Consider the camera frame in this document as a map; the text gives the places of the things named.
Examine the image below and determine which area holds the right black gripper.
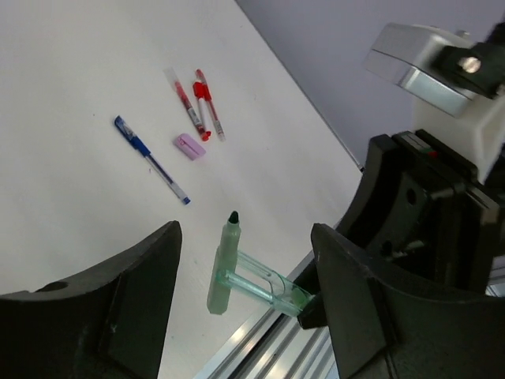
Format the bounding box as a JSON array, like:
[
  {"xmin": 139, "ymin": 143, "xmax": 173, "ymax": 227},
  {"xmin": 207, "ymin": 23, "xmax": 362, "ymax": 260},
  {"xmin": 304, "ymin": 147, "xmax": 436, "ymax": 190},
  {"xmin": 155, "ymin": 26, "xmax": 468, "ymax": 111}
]
[{"xmin": 336, "ymin": 130, "xmax": 504, "ymax": 293}]

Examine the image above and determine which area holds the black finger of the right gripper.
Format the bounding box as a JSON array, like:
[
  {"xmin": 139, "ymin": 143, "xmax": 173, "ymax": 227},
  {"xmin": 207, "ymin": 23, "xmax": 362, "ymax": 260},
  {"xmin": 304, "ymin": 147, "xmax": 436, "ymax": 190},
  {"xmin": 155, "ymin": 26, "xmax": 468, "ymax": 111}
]
[{"xmin": 297, "ymin": 294, "xmax": 327, "ymax": 330}]

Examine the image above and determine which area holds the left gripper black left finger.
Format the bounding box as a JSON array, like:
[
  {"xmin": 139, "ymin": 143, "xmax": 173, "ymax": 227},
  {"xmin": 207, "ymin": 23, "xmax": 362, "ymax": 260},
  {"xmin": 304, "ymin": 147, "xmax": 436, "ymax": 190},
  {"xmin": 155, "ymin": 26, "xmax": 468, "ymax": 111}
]
[{"xmin": 1, "ymin": 221, "xmax": 182, "ymax": 378}]

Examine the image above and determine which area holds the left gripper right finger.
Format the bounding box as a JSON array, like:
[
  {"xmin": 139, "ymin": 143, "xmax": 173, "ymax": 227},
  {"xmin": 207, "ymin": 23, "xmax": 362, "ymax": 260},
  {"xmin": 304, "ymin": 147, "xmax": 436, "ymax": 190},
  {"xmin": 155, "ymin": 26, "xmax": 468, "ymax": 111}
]
[{"xmin": 311, "ymin": 223, "xmax": 504, "ymax": 378}]

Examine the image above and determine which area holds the clear green highlighter cap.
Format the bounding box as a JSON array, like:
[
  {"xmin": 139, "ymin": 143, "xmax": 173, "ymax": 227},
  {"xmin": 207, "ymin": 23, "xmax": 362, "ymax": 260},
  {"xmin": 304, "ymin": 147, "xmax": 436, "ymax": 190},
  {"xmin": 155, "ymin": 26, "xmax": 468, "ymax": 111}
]
[{"xmin": 227, "ymin": 251, "xmax": 315, "ymax": 317}]

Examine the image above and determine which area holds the green highlighter marker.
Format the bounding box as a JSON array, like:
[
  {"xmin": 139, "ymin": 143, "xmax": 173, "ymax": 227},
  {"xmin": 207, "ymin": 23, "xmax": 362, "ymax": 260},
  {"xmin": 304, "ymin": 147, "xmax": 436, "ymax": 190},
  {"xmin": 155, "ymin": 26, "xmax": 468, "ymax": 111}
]
[{"xmin": 207, "ymin": 211, "xmax": 241, "ymax": 315}]

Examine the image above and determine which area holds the pink highlighter cap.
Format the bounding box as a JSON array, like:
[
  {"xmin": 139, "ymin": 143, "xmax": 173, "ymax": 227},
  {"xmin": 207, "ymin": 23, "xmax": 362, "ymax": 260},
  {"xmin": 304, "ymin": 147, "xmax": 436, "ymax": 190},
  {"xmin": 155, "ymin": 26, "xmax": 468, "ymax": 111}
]
[{"xmin": 173, "ymin": 133, "xmax": 206, "ymax": 161}]

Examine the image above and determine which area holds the blue ballpoint pen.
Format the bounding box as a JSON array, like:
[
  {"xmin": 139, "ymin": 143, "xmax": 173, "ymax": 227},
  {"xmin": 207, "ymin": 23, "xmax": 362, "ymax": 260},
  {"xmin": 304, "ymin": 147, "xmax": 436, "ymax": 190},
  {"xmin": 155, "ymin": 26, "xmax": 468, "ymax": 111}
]
[{"xmin": 113, "ymin": 115, "xmax": 191, "ymax": 205}]

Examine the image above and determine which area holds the red gel pen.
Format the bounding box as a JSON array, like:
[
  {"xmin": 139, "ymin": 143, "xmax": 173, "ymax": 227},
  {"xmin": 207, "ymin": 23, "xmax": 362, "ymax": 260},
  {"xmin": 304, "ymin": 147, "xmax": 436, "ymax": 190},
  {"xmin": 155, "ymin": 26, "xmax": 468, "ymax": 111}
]
[{"xmin": 163, "ymin": 68, "xmax": 211, "ymax": 141}]

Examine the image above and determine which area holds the aluminium front rail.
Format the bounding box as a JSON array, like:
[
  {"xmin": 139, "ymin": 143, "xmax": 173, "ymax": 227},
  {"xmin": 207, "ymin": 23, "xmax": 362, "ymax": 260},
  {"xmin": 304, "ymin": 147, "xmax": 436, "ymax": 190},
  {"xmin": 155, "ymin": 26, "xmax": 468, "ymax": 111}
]
[{"xmin": 189, "ymin": 256, "xmax": 505, "ymax": 379}]

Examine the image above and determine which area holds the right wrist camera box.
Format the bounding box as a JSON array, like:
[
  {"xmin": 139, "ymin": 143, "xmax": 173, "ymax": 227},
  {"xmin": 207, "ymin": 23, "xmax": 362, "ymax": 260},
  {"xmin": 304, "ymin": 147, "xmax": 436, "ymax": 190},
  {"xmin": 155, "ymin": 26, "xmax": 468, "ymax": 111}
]
[{"xmin": 365, "ymin": 21, "xmax": 504, "ymax": 183}]

